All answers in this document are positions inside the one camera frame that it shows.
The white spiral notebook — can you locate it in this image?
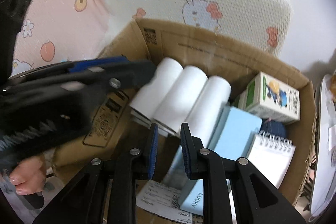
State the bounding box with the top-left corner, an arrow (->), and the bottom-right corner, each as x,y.
247,131 -> 295,188

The white paper receipt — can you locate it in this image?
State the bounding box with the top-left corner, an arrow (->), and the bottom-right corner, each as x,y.
136,180 -> 193,223

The white paper roll in box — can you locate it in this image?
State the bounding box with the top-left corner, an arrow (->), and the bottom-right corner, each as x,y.
130,57 -> 183,120

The cream cartoon print mat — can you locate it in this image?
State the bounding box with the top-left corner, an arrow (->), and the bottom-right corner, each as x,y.
105,0 -> 292,56

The brown cardboard box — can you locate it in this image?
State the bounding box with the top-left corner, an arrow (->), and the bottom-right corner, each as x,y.
52,17 -> 317,224

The dark blue yarn ball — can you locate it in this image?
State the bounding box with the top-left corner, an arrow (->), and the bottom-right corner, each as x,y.
260,119 -> 288,138

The pink cartoon print mat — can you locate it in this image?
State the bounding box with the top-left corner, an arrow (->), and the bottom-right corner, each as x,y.
12,0 -> 109,75

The light blue Lucky box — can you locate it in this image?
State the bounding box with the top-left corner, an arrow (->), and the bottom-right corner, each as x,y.
178,180 -> 204,216

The person's left hand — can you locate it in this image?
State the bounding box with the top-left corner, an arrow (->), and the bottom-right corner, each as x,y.
9,155 -> 47,196

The green white carton box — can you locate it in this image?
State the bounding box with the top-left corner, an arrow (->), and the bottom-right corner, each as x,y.
233,72 -> 300,124

